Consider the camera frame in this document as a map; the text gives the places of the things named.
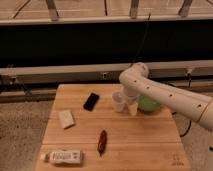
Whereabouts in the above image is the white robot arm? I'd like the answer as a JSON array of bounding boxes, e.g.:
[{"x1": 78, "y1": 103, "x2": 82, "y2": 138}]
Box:
[{"x1": 119, "y1": 62, "x2": 213, "y2": 131}]

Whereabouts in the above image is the green bowl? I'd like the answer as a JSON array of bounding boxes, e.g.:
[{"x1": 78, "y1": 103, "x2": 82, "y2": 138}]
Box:
[{"x1": 138, "y1": 95, "x2": 161, "y2": 112}]

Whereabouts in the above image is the black smartphone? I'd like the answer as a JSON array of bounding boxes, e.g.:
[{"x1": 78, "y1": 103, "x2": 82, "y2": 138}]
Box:
[{"x1": 83, "y1": 93, "x2": 100, "y2": 111}]

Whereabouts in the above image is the red chili pepper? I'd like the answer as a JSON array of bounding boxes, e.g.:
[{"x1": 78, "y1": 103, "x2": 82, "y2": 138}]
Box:
[{"x1": 97, "y1": 130, "x2": 107, "y2": 156}]

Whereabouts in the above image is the white tube with label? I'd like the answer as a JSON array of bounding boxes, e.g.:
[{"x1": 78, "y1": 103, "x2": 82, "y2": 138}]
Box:
[{"x1": 40, "y1": 150, "x2": 82, "y2": 164}]

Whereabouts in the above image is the black hanging cable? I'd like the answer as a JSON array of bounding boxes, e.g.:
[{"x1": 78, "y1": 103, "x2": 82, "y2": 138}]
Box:
[{"x1": 129, "y1": 12, "x2": 152, "y2": 68}]

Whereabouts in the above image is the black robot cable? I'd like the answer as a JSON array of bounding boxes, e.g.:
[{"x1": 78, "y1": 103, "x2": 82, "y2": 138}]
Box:
[{"x1": 171, "y1": 111, "x2": 193, "y2": 138}]

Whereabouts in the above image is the grey metal rail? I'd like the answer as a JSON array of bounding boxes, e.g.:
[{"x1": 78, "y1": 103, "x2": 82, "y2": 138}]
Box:
[{"x1": 0, "y1": 60, "x2": 213, "y2": 85}]

